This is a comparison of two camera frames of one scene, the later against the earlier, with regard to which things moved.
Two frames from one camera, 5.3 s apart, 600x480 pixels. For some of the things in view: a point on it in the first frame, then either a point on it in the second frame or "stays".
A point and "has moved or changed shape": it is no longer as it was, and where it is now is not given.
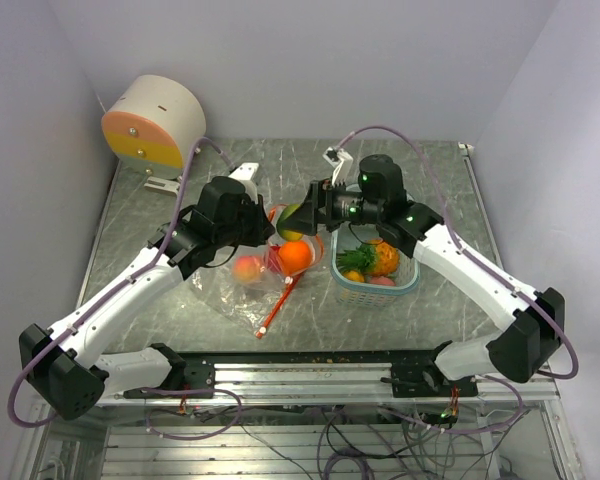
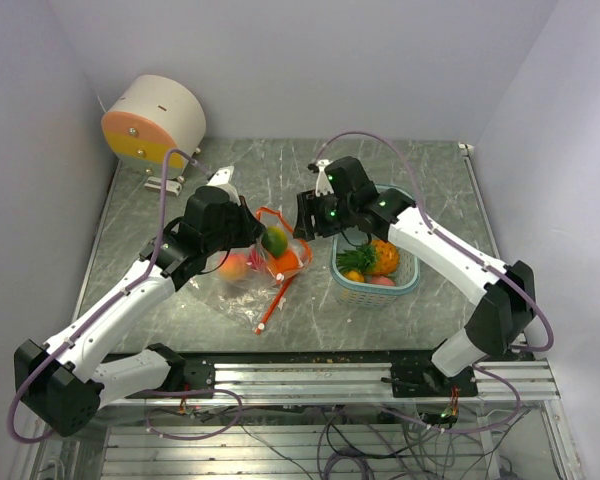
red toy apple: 274,262 → 255,260
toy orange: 295,255 → 287,262
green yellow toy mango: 288,234 → 275,241
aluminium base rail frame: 411,383 stays
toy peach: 246,268 → 234,267
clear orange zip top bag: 254,283 has moved or changed shape
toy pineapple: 376,258 stays
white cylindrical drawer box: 153,126 stays
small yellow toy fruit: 354,276 stays
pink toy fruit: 381,281 stays
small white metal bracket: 162,185 stays
